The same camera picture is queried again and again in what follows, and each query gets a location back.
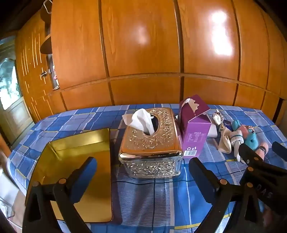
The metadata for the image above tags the white tissue pack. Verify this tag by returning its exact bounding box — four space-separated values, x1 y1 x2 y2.
207 125 218 138

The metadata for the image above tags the red plush doll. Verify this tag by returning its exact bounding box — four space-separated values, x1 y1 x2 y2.
212 110 225 125

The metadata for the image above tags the blue plaid bedsheet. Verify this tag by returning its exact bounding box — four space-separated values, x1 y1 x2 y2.
7 104 287 233

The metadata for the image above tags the pink and teal plush toy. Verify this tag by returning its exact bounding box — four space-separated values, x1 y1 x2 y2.
231 120 269 158

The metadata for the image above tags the wooden wardrobe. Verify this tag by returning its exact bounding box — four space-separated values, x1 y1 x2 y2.
48 0 287 126

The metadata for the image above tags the wooden panel door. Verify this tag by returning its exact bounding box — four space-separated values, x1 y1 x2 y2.
15 22 61 123

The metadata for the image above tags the white tissue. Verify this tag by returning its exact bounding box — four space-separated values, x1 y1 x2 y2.
122 108 155 136

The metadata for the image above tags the ornate gold tissue box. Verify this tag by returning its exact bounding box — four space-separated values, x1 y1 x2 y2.
118 108 184 179

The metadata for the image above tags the glass window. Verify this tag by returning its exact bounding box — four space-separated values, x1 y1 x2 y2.
0 38 24 106

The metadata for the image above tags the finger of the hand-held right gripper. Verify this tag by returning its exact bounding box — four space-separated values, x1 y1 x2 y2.
272 141 287 156
238 143 265 168

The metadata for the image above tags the wire clothes hanger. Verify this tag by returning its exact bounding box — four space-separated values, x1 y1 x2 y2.
41 0 53 14

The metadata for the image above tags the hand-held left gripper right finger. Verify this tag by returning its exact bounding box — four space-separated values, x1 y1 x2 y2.
189 157 273 233

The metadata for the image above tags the white striped sock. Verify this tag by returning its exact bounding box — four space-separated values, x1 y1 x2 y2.
232 132 245 162

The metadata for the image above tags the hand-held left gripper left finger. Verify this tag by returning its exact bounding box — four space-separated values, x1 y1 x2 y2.
25 156 98 233

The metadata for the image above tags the purple tissue box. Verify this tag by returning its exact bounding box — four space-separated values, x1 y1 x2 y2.
178 94 212 158

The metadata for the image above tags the black cable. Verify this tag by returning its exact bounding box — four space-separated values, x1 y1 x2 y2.
152 171 191 233

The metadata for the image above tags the beige sock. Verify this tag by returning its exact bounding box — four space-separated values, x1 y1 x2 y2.
218 129 231 154

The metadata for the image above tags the gold metal tray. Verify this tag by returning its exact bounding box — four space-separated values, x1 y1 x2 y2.
25 128 114 223

